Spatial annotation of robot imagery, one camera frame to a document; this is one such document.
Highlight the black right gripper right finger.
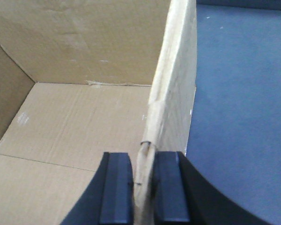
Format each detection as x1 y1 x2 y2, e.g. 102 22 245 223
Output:
153 151 265 225

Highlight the dark conveyor belt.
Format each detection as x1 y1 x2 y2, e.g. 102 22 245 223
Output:
187 5 281 225

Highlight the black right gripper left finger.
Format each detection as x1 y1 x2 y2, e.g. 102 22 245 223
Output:
61 152 133 225

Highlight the brown cardboard carton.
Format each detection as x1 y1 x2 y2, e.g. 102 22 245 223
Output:
0 0 197 225

